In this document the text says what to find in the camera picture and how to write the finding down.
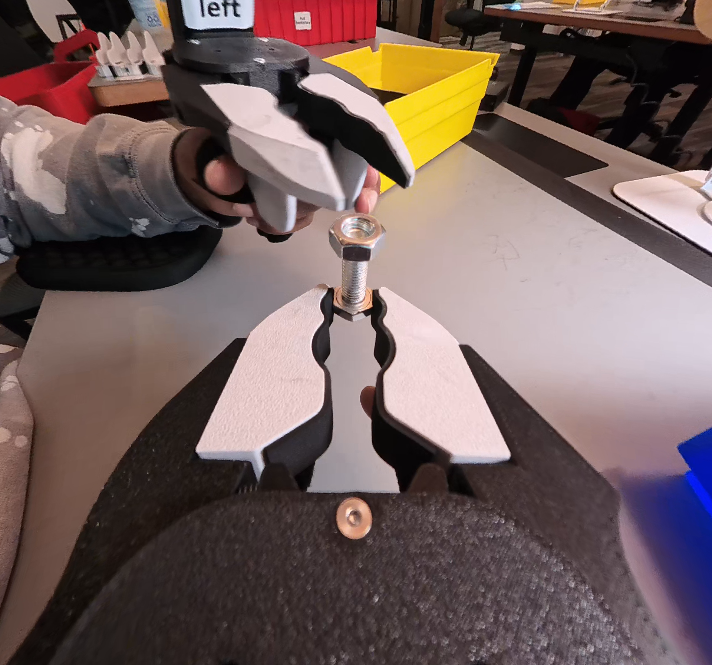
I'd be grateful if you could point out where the white pointed plastic part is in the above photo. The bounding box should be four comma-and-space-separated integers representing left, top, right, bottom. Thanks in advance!
96, 31, 116, 79
142, 30, 166, 77
127, 30, 148, 77
111, 31, 133, 79

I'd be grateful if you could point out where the blue plastic bin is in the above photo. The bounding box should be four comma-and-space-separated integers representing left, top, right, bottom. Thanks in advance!
603, 426, 712, 665

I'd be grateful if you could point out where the white document stand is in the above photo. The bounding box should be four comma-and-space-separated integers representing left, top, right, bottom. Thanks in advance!
612, 169, 712, 259

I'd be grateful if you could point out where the person's left hand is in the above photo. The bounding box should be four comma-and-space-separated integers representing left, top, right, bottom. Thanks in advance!
172, 126, 382, 239

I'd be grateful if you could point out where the black textured pad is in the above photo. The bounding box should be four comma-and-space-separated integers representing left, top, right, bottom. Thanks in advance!
16, 225, 224, 292

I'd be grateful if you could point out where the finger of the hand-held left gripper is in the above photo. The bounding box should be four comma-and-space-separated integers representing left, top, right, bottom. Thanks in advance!
200, 84, 347, 211
294, 72, 416, 190

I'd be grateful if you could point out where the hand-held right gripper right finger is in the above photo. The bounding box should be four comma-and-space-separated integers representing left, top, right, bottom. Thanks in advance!
370, 287, 512, 479

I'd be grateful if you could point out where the yellow plastic bin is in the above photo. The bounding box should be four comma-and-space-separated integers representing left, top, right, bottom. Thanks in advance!
323, 42, 501, 194

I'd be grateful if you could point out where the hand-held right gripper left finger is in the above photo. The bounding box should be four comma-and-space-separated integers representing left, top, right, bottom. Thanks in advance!
195, 285, 336, 482

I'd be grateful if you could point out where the silver hex nut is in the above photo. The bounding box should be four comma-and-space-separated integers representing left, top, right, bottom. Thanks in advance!
328, 213, 380, 262

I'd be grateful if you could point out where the background wooden desk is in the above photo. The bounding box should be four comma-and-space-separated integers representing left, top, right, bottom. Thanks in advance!
483, 0, 712, 121

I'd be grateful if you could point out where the silver hex bolt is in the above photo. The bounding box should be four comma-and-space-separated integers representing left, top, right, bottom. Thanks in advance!
333, 254, 372, 321

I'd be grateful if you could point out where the red tote with handle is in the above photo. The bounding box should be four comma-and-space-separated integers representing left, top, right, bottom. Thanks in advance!
0, 28, 101, 123

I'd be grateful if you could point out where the person's left forearm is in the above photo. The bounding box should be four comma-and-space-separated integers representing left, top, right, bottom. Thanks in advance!
0, 95, 220, 260

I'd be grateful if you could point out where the red ribbed plastic bin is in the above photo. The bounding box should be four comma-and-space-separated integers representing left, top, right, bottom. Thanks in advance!
253, 0, 386, 47

